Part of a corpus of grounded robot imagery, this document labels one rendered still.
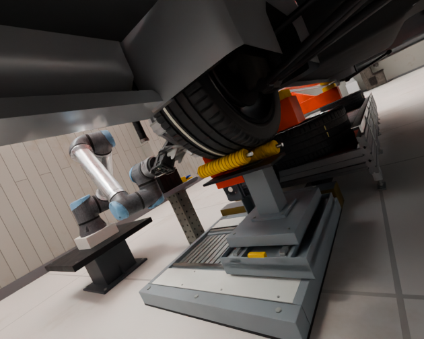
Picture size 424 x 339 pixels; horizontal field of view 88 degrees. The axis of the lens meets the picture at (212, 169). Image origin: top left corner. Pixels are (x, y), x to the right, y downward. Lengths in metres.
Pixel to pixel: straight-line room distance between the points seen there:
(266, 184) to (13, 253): 3.33
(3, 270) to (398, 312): 3.65
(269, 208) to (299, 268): 0.27
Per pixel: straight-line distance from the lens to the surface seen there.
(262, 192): 0.94
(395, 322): 0.81
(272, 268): 0.85
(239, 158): 0.82
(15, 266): 3.76
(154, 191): 1.06
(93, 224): 1.87
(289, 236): 0.81
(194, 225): 1.64
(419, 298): 0.87
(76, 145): 1.39
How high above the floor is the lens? 0.58
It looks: 5 degrees down
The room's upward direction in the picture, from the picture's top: 24 degrees counter-clockwise
